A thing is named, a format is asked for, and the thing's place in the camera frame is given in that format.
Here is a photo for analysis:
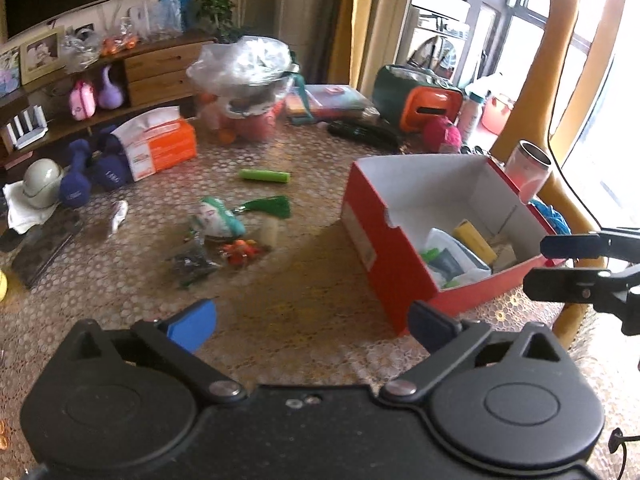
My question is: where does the red shoe box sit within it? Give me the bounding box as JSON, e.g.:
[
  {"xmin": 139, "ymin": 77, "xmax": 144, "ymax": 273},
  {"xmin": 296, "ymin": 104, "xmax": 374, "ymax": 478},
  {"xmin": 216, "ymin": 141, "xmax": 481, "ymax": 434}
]
[{"xmin": 341, "ymin": 154, "xmax": 567, "ymax": 337}]

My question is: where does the yellow curtain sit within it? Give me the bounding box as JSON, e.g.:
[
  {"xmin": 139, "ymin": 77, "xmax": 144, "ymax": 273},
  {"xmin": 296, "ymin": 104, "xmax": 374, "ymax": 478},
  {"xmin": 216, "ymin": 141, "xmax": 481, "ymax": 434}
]
[{"xmin": 332, "ymin": 0, "xmax": 417, "ymax": 92}]

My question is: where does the pink bottle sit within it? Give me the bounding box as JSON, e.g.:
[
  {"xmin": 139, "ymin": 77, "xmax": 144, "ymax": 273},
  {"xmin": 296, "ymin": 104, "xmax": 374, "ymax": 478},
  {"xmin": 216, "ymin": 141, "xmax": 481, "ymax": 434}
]
[{"xmin": 457, "ymin": 91, "xmax": 486, "ymax": 144}]

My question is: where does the crumpled foil wrapper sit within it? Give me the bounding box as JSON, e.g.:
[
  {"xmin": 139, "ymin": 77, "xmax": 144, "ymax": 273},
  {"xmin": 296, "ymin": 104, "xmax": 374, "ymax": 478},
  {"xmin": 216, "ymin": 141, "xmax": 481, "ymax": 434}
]
[{"xmin": 107, "ymin": 200, "xmax": 130, "ymax": 235}]

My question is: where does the blue dumbbell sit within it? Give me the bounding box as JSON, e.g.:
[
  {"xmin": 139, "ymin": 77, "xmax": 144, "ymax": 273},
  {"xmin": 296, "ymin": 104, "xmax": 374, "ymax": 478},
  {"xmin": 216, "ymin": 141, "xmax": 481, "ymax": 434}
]
[
  {"xmin": 92, "ymin": 132, "xmax": 134, "ymax": 192},
  {"xmin": 59, "ymin": 140, "xmax": 94, "ymax": 207}
]

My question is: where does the black cable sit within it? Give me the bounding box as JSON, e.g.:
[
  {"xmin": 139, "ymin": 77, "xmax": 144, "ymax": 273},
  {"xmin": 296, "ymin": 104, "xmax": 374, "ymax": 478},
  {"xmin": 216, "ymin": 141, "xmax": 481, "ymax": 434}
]
[{"xmin": 546, "ymin": 110, "xmax": 603, "ymax": 233}]

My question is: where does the blue gift bag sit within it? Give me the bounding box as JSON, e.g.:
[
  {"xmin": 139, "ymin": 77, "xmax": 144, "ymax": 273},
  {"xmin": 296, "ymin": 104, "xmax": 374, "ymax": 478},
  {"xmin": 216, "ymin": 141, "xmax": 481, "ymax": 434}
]
[{"xmin": 159, "ymin": 0, "xmax": 194, "ymax": 36}]

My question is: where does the white standing air conditioner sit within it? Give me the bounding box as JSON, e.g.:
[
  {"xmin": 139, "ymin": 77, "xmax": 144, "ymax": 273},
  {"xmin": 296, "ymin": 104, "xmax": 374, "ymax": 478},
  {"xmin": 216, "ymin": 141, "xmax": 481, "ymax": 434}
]
[{"xmin": 276, "ymin": 0, "xmax": 352, "ymax": 86}]

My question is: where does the cream picture frame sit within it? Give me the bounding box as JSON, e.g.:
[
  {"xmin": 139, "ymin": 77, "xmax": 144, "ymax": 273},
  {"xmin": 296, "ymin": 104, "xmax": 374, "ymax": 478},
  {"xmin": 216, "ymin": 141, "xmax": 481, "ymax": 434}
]
[{"xmin": 19, "ymin": 30, "xmax": 66, "ymax": 86}]

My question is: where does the white green face charm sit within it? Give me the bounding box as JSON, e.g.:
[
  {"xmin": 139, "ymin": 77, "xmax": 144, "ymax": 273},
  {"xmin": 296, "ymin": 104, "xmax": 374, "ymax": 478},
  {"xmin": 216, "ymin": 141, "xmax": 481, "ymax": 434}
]
[{"xmin": 192, "ymin": 197, "xmax": 247, "ymax": 238}]

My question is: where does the orange toy figure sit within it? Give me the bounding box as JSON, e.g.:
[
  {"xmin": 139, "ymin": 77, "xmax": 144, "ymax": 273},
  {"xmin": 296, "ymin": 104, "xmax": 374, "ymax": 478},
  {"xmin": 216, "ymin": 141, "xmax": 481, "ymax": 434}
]
[{"xmin": 220, "ymin": 239, "xmax": 264, "ymax": 267}]

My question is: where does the yellow block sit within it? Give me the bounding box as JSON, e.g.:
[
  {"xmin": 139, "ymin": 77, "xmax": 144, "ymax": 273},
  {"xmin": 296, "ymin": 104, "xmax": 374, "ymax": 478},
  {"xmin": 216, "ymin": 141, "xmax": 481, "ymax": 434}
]
[{"xmin": 452, "ymin": 219, "xmax": 499, "ymax": 266}]

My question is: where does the white green wipes pack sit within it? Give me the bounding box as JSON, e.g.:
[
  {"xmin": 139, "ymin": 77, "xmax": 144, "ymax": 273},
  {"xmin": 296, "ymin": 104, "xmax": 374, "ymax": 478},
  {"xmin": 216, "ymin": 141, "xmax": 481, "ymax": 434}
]
[{"xmin": 422, "ymin": 228, "xmax": 493, "ymax": 289}]

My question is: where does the white router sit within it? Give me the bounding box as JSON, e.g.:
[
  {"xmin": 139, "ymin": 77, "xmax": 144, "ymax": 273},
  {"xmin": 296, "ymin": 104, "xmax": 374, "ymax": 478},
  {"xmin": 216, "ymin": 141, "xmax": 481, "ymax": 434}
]
[{"xmin": 0, "ymin": 105, "xmax": 49, "ymax": 150}]

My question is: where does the crumpled clear plastic bag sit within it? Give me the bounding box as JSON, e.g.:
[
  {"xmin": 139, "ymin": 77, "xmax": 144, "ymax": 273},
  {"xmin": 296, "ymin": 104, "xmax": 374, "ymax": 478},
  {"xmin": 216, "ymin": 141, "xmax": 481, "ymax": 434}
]
[{"xmin": 60, "ymin": 27, "xmax": 104, "ymax": 74}]

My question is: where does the pale green helmet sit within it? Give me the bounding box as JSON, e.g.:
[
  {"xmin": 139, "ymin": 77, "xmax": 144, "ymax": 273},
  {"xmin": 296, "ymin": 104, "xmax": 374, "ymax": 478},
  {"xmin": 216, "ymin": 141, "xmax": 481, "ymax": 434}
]
[{"xmin": 23, "ymin": 158, "xmax": 65, "ymax": 208}]

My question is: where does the wooden drawer cabinet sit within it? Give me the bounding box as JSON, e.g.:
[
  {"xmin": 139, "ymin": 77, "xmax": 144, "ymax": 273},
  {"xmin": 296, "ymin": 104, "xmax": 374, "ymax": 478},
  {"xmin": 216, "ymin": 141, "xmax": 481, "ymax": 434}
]
[{"xmin": 124, "ymin": 42, "xmax": 217, "ymax": 107}]

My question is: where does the white cloth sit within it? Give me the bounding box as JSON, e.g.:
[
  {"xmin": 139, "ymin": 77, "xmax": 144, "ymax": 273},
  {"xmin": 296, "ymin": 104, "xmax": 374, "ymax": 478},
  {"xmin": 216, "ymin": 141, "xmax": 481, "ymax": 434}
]
[{"xmin": 2, "ymin": 182, "xmax": 66, "ymax": 235}]

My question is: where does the stack of colourful books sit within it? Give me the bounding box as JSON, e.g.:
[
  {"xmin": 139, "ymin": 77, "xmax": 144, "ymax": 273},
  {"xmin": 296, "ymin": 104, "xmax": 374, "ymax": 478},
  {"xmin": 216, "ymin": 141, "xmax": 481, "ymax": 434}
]
[{"xmin": 286, "ymin": 85, "xmax": 372, "ymax": 124}]

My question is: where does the green tube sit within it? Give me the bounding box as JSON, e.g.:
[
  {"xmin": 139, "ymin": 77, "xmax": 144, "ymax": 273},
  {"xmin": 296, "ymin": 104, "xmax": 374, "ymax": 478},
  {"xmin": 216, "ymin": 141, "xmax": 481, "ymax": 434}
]
[{"xmin": 239, "ymin": 169, "xmax": 291, "ymax": 184}]

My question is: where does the pink fluffy ball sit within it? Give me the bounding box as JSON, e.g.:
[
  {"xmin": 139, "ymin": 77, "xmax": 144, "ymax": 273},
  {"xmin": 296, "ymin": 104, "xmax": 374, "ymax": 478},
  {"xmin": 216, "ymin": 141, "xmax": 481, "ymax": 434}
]
[{"xmin": 424, "ymin": 116, "xmax": 462, "ymax": 154}]

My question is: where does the orange tissue pack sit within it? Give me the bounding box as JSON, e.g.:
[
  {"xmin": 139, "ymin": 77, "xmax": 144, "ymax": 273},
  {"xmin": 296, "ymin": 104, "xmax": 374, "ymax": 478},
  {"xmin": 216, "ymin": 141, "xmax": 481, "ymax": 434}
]
[{"xmin": 111, "ymin": 107, "xmax": 197, "ymax": 182}]

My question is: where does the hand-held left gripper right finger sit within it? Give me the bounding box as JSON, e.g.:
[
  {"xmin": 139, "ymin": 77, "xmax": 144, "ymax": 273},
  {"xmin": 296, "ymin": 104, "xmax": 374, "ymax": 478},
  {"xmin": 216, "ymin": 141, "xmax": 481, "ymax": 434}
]
[{"xmin": 379, "ymin": 301, "xmax": 571, "ymax": 403}]

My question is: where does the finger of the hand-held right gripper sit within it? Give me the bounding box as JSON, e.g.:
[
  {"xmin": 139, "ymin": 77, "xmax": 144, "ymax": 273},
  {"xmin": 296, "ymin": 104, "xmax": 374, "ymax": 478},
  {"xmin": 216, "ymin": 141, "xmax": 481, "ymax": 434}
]
[
  {"xmin": 522, "ymin": 265, "xmax": 640, "ymax": 336},
  {"xmin": 540, "ymin": 230, "xmax": 640, "ymax": 261}
]

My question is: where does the black patterned wallet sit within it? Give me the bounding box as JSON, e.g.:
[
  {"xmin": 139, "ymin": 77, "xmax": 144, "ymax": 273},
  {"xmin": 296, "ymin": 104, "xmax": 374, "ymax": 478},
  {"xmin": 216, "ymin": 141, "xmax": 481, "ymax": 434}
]
[{"xmin": 11, "ymin": 210, "xmax": 84, "ymax": 289}]

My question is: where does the green tassel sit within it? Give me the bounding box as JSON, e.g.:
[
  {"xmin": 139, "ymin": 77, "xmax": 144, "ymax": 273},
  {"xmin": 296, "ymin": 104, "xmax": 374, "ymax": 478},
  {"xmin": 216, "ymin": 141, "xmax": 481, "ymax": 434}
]
[{"xmin": 235, "ymin": 196, "xmax": 292, "ymax": 220}]

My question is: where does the dark bead bundle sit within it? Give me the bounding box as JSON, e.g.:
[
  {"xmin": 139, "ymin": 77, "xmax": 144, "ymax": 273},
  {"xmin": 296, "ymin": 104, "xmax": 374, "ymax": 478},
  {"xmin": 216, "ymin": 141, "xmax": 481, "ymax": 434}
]
[{"xmin": 172, "ymin": 242, "xmax": 222, "ymax": 287}]

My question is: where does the wooden sideboard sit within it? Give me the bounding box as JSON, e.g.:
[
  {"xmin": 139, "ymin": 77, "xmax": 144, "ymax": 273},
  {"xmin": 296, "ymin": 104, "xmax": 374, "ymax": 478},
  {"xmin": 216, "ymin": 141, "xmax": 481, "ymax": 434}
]
[{"xmin": 0, "ymin": 30, "xmax": 221, "ymax": 172}]

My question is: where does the purple kettlebell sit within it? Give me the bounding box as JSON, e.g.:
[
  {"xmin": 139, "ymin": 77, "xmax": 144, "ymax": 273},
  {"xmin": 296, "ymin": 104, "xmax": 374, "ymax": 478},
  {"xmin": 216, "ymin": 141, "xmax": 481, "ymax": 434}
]
[{"xmin": 97, "ymin": 65, "xmax": 125, "ymax": 110}]

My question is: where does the potted plant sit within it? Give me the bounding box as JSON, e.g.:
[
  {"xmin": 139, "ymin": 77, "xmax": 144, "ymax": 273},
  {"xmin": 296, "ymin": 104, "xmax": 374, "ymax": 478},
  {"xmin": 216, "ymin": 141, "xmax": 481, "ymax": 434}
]
[{"xmin": 184, "ymin": 0, "xmax": 242, "ymax": 43}]

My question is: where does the cartoon picture card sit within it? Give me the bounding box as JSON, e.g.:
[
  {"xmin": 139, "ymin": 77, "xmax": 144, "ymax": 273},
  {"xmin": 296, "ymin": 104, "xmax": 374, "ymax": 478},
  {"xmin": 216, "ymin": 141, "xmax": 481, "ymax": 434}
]
[{"xmin": 0, "ymin": 47, "xmax": 22, "ymax": 97}]

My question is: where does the tan giraffe figure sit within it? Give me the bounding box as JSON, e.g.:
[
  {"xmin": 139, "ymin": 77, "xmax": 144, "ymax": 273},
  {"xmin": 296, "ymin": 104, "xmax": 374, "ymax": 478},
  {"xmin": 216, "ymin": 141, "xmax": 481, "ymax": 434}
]
[{"xmin": 490, "ymin": 0, "xmax": 623, "ymax": 356}]

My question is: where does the pink glass cup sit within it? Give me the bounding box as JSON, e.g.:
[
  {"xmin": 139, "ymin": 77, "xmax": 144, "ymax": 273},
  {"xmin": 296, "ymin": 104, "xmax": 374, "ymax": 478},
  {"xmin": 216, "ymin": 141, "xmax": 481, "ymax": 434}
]
[{"xmin": 505, "ymin": 140, "xmax": 554, "ymax": 204}]

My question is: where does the bag of oranges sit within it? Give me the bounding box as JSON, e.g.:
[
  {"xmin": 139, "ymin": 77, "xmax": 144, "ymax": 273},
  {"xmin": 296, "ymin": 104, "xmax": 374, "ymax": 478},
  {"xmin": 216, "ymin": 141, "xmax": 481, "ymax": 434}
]
[{"xmin": 102, "ymin": 30, "xmax": 139, "ymax": 59}]

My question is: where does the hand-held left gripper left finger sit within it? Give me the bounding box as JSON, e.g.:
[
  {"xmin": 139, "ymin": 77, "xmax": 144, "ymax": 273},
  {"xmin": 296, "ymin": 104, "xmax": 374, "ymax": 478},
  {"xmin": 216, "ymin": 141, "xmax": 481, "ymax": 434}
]
[{"xmin": 62, "ymin": 299, "xmax": 247, "ymax": 406}]

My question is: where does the green orange lunch bag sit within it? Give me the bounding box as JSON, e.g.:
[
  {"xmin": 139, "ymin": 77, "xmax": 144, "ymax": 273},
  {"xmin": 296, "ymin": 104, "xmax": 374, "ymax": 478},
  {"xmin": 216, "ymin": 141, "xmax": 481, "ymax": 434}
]
[{"xmin": 372, "ymin": 65, "xmax": 464, "ymax": 134}]

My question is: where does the bag of fruit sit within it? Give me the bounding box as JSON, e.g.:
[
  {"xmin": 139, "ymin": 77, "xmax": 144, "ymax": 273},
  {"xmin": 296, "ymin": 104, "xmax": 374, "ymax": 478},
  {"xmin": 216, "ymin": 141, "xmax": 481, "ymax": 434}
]
[{"xmin": 187, "ymin": 36, "xmax": 302, "ymax": 144}]

